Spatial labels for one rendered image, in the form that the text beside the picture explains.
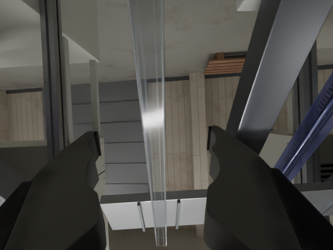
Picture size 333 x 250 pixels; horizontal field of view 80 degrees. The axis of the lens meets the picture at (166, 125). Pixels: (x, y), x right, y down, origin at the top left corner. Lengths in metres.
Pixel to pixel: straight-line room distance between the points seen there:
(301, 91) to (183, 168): 3.85
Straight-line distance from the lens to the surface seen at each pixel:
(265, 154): 0.98
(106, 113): 4.63
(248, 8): 0.22
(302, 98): 0.65
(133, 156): 4.48
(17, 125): 6.06
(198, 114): 3.97
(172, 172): 4.41
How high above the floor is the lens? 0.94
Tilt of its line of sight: 1 degrees up
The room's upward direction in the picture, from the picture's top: 177 degrees clockwise
